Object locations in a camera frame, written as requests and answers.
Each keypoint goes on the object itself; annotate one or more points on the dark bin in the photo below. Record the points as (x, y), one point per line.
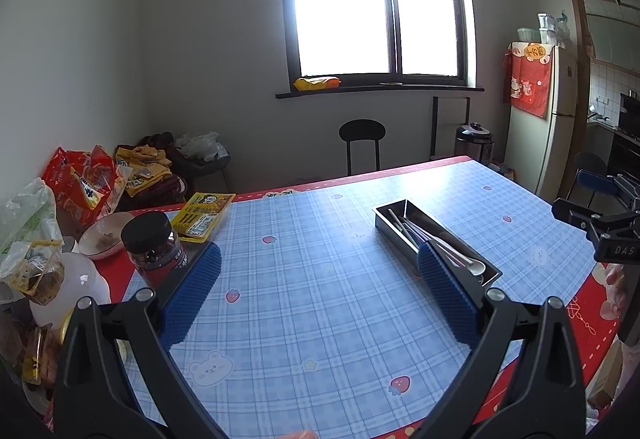
(210, 166)

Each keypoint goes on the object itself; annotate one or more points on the white refrigerator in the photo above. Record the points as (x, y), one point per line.
(557, 124)

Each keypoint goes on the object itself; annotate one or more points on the cream spoon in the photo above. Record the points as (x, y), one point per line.
(465, 261)

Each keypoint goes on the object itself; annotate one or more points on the black round chair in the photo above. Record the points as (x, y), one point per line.
(362, 130)

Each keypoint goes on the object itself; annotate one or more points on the dark clothes pile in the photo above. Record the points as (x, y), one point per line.
(160, 144)

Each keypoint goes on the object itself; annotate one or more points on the red snack bag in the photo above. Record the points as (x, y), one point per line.
(80, 184)

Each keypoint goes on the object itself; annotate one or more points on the red hanging cloth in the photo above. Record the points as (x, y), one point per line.
(530, 81)

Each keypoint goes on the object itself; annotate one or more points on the yellow packet on sill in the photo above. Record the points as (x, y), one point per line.
(316, 83)

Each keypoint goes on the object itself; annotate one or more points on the clear plastic containers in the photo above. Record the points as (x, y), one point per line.
(545, 29)

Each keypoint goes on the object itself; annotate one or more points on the white plastic bag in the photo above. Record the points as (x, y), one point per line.
(200, 145)

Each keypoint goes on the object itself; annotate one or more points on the orange snack packet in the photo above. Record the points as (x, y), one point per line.
(42, 354)

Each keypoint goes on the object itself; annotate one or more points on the black oven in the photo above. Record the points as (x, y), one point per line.
(627, 134)

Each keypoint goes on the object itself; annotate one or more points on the metal utensil tray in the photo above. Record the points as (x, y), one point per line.
(450, 244)

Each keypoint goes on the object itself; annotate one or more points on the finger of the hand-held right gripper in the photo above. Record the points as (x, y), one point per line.
(612, 236)
(597, 180)

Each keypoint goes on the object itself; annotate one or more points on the dark chair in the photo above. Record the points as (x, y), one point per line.
(590, 161)

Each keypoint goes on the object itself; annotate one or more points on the white bowl with leftovers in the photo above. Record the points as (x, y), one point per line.
(105, 239)

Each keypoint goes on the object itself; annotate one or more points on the cardboard box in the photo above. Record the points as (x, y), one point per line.
(605, 376)

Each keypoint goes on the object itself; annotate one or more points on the yellow cup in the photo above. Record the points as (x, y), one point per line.
(66, 326)

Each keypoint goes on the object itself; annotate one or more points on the black-lidded snack jar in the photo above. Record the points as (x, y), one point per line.
(152, 251)

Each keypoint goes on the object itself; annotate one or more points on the rice cooker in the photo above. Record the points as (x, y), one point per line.
(474, 139)

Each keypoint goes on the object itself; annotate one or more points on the yellow snack tray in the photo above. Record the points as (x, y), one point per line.
(205, 216)

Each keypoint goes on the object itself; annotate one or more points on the person's right hand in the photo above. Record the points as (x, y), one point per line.
(616, 289)

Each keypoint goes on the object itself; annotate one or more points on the clear snack bag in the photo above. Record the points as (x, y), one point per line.
(35, 271)

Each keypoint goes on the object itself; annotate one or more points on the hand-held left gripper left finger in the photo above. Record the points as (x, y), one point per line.
(192, 291)

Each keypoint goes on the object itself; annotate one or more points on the yellow snack packets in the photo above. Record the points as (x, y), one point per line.
(142, 166)

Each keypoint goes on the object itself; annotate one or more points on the clear plastic bag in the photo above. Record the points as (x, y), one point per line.
(27, 214)

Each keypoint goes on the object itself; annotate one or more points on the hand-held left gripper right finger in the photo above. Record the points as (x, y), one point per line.
(447, 294)

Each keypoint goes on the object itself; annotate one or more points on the light green chopstick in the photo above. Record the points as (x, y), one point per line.
(402, 229)

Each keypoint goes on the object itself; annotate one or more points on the white round lid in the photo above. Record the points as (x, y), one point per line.
(80, 284)

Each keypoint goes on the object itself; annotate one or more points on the black metal frame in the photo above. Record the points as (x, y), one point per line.
(435, 126)

